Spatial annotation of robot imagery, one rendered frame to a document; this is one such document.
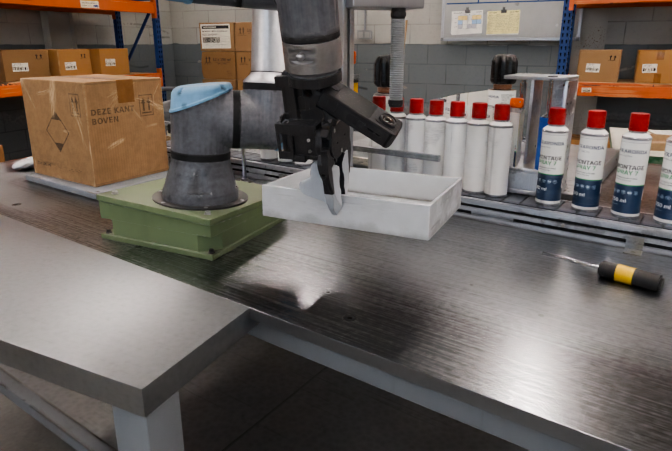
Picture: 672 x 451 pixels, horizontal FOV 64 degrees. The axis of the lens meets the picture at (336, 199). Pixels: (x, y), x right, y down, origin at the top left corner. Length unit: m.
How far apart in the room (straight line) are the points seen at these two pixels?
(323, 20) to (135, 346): 0.48
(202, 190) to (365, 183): 0.32
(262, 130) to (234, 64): 4.02
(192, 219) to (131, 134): 0.61
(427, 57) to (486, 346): 5.22
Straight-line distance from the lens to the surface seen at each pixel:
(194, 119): 1.04
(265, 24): 1.07
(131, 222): 1.12
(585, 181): 1.19
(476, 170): 1.26
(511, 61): 1.83
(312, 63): 0.68
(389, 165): 1.35
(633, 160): 1.17
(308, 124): 0.71
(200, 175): 1.06
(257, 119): 1.04
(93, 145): 1.52
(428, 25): 5.86
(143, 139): 1.60
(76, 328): 0.85
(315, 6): 0.67
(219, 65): 5.14
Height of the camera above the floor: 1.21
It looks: 16 degrees down
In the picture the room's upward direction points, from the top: straight up
